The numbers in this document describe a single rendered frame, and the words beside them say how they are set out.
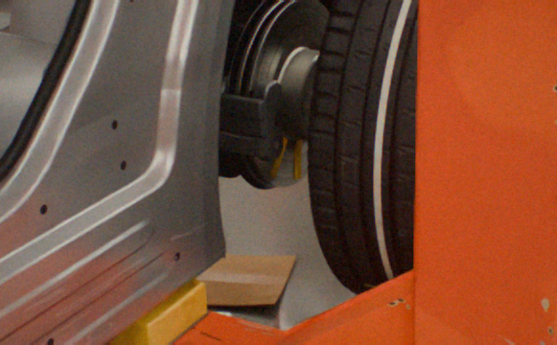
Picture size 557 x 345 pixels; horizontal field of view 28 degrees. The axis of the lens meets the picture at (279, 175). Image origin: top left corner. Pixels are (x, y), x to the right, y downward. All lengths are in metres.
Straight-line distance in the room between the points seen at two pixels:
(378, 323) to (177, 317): 0.34
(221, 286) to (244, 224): 0.41
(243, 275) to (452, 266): 1.97
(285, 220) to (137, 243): 2.09
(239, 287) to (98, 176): 1.74
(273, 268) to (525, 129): 2.10
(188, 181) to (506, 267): 0.48
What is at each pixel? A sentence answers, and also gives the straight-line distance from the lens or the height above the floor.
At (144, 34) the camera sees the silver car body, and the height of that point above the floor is 1.09.
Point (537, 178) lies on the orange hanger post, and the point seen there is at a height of 1.03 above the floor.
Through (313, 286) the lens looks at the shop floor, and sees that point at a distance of 3.06.
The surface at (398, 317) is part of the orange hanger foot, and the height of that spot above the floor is 0.83.
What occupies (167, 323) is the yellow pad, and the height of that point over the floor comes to 0.71.
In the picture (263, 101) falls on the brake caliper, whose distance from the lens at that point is 1.73.
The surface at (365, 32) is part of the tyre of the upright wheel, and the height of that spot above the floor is 1.04.
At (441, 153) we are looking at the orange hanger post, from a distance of 1.13.
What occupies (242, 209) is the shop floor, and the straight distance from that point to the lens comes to 3.53.
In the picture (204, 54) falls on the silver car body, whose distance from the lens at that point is 1.44.
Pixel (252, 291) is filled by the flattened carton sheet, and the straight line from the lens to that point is 3.02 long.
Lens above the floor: 1.45
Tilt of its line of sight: 23 degrees down
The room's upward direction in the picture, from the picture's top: 2 degrees counter-clockwise
